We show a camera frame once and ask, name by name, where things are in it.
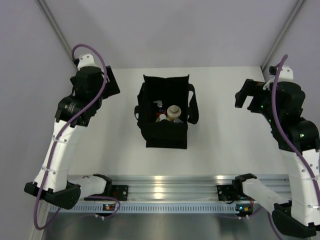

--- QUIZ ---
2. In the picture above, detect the yellow liquid bottle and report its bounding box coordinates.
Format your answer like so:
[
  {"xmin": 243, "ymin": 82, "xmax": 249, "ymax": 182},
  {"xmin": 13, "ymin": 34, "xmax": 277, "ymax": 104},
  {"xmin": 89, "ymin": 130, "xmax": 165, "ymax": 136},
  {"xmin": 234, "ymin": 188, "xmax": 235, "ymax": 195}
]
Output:
[{"xmin": 155, "ymin": 114, "xmax": 169, "ymax": 122}]

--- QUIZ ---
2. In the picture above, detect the white slotted cable duct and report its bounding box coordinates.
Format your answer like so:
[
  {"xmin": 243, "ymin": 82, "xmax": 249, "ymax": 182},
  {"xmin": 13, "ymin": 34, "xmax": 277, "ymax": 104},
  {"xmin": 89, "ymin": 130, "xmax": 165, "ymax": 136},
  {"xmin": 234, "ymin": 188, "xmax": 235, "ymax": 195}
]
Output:
[{"xmin": 60, "ymin": 202, "xmax": 245, "ymax": 214}]

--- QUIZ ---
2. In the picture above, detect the aluminium mounting rail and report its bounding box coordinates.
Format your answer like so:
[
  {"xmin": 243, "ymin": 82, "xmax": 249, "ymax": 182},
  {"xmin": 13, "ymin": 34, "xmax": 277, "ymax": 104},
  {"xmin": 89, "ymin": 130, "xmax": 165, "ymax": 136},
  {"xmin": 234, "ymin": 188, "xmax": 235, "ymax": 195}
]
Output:
[{"xmin": 67, "ymin": 174, "xmax": 295, "ymax": 202}]

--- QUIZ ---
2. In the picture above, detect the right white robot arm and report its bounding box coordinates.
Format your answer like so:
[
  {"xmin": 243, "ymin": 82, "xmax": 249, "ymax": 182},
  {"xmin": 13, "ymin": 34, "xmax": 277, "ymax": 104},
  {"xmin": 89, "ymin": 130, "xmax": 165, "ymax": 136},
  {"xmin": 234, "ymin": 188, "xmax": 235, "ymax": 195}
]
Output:
[{"xmin": 217, "ymin": 79, "xmax": 320, "ymax": 238}]

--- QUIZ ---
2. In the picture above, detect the black canvas bag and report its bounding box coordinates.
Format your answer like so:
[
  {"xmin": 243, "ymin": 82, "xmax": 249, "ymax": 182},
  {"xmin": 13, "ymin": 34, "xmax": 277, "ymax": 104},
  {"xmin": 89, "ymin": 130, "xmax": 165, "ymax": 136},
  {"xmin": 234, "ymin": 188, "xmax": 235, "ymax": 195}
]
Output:
[{"xmin": 134, "ymin": 75, "xmax": 199, "ymax": 149}]

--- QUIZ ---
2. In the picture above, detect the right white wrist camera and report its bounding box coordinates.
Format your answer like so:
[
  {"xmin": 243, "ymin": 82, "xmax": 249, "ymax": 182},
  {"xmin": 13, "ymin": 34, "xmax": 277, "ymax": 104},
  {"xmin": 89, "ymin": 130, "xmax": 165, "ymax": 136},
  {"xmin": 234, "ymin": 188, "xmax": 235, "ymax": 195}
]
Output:
[{"xmin": 262, "ymin": 65, "xmax": 294, "ymax": 91}]

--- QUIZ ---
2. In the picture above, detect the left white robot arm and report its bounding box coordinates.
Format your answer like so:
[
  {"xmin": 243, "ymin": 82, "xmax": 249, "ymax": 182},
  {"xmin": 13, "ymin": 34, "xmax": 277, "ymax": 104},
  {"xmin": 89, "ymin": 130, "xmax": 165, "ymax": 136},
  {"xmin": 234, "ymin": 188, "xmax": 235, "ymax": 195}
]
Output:
[{"xmin": 24, "ymin": 66, "xmax": 121, "ymax": 210}]

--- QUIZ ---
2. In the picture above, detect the beige wide-cap bottle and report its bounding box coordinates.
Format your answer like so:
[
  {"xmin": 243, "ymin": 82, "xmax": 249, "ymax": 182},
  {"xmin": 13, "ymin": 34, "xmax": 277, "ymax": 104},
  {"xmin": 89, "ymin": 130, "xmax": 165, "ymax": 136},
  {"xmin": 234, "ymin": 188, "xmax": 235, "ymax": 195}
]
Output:
[{"xmin": 166, "ymin": 105, "xmax": 182, "ymax": 122}]

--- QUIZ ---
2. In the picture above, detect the orange pump bottle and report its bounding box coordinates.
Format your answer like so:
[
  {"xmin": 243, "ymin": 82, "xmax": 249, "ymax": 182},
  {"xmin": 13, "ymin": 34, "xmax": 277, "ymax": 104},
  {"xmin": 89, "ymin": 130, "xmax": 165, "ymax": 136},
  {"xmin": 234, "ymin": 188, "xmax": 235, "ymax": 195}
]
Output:
[
  {"xmin": 173, "ymin": 118, "xmax": 184, "ymax": 124},
  {"xmin": 153, "ymin": 100, "xmax": 166, "ymax": 118}
]

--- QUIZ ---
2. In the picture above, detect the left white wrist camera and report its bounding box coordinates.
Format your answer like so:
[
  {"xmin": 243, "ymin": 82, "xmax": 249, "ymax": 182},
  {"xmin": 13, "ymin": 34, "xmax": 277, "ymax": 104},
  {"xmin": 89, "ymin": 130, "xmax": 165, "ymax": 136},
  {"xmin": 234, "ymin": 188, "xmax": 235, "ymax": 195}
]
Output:
[{"xmin": 73, "ymin": 53, "xmax": 97, "ymax": 71}]

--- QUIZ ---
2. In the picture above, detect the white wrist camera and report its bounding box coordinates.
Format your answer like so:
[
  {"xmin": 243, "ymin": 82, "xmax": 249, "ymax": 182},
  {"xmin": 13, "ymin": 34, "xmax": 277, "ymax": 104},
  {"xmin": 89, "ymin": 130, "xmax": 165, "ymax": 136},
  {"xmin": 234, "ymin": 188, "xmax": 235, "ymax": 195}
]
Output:
[
  {"xmin": 262, "ymin": 65, "xmax": 294, "ymax": 91},
  {"xmin": 73, "ymin": 53, "xmax": 97, "ymax": 71}
]

